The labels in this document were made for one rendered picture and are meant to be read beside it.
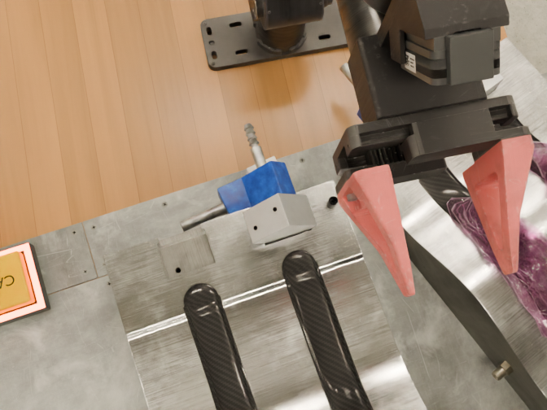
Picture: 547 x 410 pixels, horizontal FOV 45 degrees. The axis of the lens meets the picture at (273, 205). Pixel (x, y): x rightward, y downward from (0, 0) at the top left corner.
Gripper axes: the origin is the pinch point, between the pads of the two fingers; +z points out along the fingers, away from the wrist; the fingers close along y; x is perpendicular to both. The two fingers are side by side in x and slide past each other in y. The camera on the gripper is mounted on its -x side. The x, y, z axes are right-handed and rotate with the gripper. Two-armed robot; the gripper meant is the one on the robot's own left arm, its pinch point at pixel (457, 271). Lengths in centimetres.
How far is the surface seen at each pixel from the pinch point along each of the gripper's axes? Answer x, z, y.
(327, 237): 30.4, -7.7, -1.9
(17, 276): 36, -11, -36
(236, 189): 35.7, -16.2, -10.1
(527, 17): 122, -69, 82
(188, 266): 33.2, -8.2, -17.1
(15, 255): 36, -14, -36
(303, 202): 29.0, -11.8, -3.8
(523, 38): 122, -63, 79
